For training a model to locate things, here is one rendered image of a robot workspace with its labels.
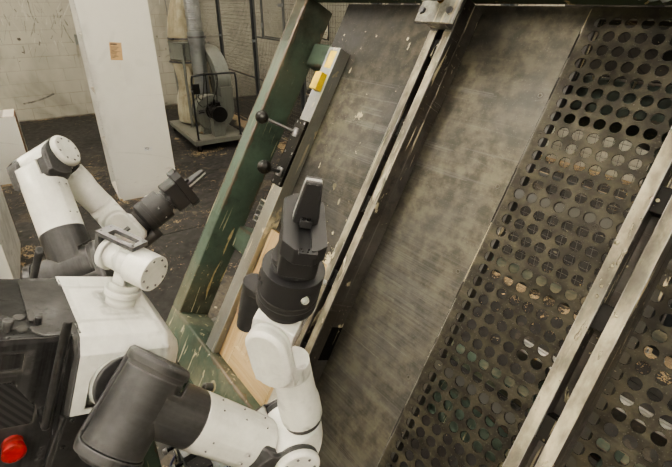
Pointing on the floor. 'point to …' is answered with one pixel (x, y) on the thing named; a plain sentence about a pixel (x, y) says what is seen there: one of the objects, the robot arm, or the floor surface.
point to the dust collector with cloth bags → (199, 81)
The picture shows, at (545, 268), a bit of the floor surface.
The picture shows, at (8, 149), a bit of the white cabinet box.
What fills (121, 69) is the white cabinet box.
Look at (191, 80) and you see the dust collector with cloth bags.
